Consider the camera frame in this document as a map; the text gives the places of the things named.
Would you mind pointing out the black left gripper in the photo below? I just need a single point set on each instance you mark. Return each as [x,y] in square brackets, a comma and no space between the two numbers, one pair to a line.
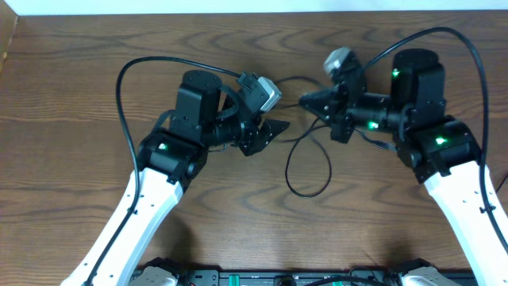
[259,137]

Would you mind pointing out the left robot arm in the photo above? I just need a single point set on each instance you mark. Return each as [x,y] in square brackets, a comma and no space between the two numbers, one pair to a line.
[207,114]

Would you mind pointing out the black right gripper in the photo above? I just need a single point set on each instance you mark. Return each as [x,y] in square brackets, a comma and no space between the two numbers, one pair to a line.
[338,101]

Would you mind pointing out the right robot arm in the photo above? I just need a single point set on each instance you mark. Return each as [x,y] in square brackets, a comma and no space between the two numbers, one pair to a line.
[441,150]

